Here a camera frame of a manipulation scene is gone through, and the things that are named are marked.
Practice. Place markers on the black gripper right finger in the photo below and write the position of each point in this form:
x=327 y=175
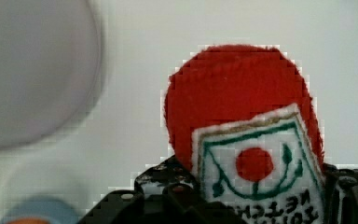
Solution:
x=341 y=195

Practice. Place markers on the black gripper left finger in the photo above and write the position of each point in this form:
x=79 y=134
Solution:
x=164 y=194

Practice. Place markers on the red plush ketchup bottle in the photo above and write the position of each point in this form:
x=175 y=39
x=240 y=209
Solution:
x=240 y=120

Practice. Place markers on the blue bowl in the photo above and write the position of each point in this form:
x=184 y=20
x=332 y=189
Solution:
x=45 y=210

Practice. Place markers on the orange slice toy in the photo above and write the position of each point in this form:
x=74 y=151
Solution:
x=28 y=220

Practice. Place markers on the lilac round plate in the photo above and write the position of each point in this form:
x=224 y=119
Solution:
x=50 y=52

